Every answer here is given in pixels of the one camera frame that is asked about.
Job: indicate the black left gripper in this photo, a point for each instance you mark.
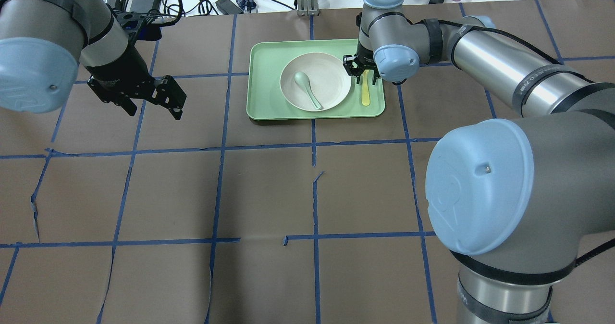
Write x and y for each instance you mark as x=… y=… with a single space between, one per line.
x=118 y=70

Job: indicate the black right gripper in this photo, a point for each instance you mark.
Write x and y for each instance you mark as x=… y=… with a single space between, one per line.
x=354 y=66

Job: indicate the yellow plastic fork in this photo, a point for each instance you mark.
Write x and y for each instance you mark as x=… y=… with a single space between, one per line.
x=365 y=93

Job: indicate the white round plate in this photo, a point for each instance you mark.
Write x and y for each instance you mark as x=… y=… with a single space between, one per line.
x=328 y=81

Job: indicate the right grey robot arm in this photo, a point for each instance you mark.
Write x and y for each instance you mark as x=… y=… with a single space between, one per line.
x=510 y=199

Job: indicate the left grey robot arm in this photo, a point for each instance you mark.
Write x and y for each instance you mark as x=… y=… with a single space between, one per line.
x=44 y=42

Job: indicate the mint green plastic spoon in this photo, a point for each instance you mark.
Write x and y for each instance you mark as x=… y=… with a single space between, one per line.
x=303 y=81

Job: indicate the small black box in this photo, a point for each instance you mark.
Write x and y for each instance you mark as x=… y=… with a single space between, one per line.
x=227 y=7

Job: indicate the blue checkered cloth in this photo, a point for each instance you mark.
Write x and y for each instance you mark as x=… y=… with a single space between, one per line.
x=247 y=6

